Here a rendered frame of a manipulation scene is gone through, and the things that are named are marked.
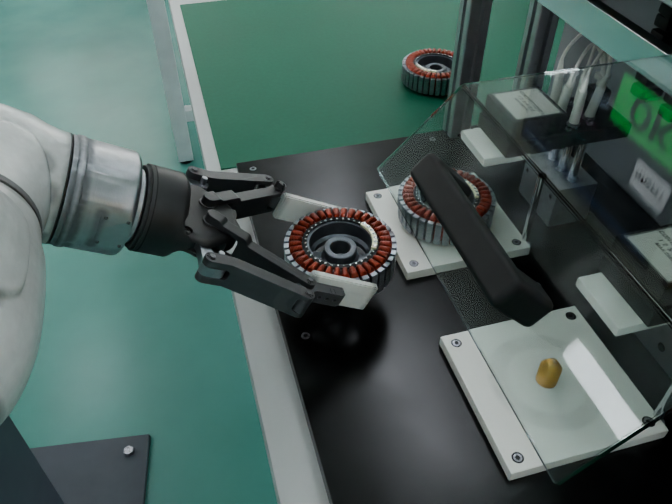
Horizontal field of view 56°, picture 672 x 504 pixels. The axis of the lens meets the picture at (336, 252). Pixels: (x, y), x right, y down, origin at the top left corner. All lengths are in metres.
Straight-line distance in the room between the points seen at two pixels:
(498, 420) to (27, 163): 0.43
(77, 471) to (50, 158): 1.08
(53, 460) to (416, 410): 1.08
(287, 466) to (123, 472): 0.92
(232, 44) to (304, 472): 0.87
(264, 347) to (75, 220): 0.25
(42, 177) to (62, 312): 1.37
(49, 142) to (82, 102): 2.25
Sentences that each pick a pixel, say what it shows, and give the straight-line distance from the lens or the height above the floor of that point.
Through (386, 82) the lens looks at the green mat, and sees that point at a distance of 1.11.
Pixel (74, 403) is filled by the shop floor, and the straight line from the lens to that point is 1.64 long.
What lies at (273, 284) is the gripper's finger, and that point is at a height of 0.89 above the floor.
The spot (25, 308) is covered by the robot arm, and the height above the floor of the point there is 1.01.
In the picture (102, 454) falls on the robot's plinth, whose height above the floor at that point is 0.02.
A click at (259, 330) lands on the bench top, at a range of 0.68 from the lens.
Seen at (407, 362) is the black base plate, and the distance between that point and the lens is 0.62.
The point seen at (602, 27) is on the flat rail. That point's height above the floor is 1.03.
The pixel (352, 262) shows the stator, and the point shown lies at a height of 0.83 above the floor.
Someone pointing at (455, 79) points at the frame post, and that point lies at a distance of 0.90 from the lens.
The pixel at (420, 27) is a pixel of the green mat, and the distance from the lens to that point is 1.31.
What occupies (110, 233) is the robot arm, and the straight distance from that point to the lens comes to 0.52.
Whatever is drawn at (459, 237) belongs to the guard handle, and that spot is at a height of 1.06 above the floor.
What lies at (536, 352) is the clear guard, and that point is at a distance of 0.32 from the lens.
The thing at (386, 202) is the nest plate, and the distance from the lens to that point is 0.78.
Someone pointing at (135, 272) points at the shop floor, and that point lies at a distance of 1.89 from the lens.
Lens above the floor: 1.26
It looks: 43 degrees down
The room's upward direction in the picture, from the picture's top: straight up
